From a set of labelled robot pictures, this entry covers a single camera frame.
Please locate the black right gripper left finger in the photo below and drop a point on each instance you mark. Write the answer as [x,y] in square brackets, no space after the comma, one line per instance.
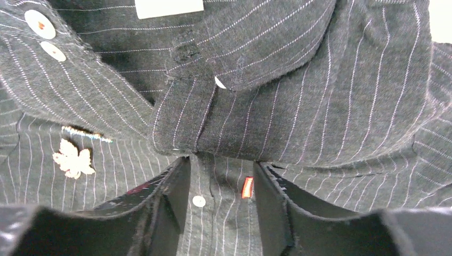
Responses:
[147,220]

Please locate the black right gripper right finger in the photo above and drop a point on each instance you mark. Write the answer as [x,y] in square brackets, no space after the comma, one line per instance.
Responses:
[294,222]

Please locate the black pinstriped button shirt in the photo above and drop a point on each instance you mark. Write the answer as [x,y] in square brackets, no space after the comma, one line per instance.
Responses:
[348,100]

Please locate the pink gold brooch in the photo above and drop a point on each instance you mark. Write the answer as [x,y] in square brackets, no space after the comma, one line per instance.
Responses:
[73,162]

